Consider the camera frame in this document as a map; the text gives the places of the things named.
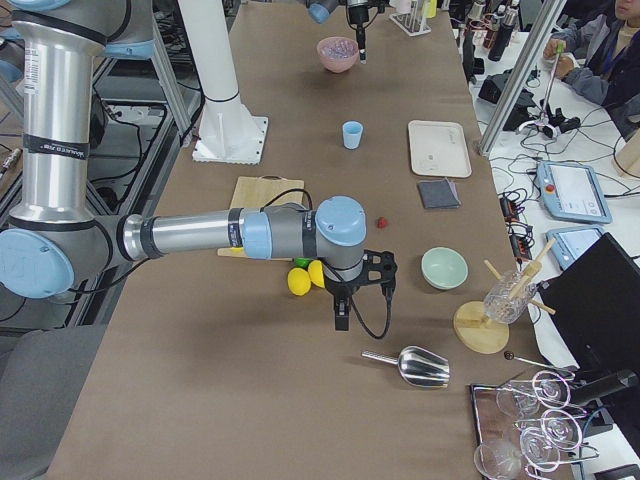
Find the cream rabbit tray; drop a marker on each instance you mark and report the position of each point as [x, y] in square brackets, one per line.
[438, 149]

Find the black laptop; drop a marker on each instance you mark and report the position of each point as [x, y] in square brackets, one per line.
[596, 303]

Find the pile of ice cubes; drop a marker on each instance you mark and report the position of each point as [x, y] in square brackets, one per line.
[338, 49]

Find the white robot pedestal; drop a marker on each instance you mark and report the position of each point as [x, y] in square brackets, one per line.
[227, 132]

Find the blue teach pendant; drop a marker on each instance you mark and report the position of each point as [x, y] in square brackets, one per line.
[571, 192]
[572, 242]

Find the light blue plastic cup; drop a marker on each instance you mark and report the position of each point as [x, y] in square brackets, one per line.
[352, 132]

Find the aluminium frame post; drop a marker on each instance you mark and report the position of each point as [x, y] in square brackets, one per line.
[532, 48]

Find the metal ice scoop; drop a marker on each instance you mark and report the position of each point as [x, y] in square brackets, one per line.
[417, 366]

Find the white cup rack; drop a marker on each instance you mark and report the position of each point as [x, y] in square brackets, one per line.
[411, 16]

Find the wooden cup tree stand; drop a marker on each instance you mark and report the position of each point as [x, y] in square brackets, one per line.
[483, 326]

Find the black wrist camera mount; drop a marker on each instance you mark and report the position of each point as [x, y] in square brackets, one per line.
[379, 268]

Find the green lime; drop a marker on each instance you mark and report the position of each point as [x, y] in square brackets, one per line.
[302, 262]

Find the pink bowl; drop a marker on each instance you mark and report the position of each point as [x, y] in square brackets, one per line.
[337, 66]

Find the mint green bowl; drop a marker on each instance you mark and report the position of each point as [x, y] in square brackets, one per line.
[444, 268]

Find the wooden cutting board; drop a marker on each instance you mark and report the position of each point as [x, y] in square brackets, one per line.
[255, 192]

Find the yellow lemon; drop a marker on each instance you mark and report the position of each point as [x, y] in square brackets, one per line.
[298, 281]
[316, 273]

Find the wine glass rack tray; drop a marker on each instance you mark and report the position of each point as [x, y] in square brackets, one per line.
[528, 428]

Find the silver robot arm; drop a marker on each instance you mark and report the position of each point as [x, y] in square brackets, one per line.
[321, 10]
[54, 241]

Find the clear glass mug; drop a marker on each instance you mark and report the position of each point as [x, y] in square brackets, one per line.
[499, 307]

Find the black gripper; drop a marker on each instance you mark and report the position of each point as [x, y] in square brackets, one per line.
[339, 289]
[357, 16]

